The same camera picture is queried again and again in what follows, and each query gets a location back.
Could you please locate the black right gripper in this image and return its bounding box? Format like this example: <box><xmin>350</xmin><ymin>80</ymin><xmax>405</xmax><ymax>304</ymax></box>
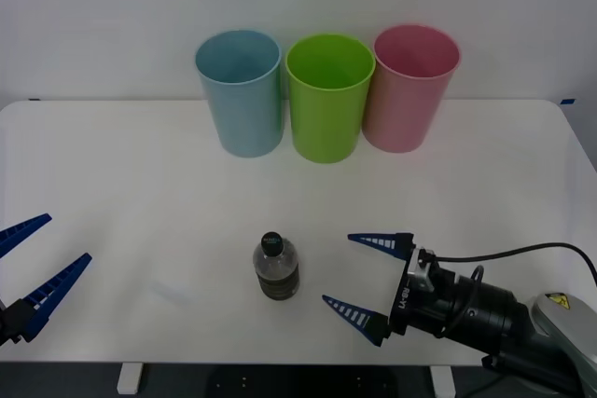
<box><xmin>321</xmin><ymin>231</ymin><xmax>467</xmax><ymax>349</ymax></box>

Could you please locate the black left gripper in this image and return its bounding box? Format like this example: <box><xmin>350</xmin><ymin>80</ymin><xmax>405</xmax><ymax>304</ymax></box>
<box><xmin>0</xmin><ymin>213</ymin><xmax>93</xmax><ymax>349</ymax></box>

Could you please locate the clear plastic bottle black cap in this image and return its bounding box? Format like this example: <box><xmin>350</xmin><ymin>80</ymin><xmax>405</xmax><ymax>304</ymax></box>
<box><xmin>252</xmin><ymin>230</ymin><xmax>300</xmax><ymax>302</ymax></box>

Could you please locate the white table leg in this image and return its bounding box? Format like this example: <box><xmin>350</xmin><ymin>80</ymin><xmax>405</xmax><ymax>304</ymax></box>
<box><xmin>430</xmin><ymin>365</ymin><xmax>456</xmax><ymax>398</ymax></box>
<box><xmin>116</xmin><ymin>363</ymin><xmax>142</xmax><ymax>395</ymax></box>

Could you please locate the green plastic bin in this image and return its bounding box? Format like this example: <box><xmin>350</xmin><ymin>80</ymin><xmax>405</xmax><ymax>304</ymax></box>
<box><xmin>285</xmin><ymin>32</ymin><xmax>377</xmax><ymax>165</ymax></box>

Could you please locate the pink plastic bin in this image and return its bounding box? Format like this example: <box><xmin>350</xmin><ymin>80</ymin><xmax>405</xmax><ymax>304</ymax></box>
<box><xmin>362</xmin><ymin>23</ymin><xmax>463</xmax><ymax>154</ymax></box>

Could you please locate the pale blue plastic bin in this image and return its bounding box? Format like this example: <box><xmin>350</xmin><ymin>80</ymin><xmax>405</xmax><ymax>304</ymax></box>
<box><xmin>194</xmin><ymin>29</ymin><xmax>284</xmax><ymax>159</ymax></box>

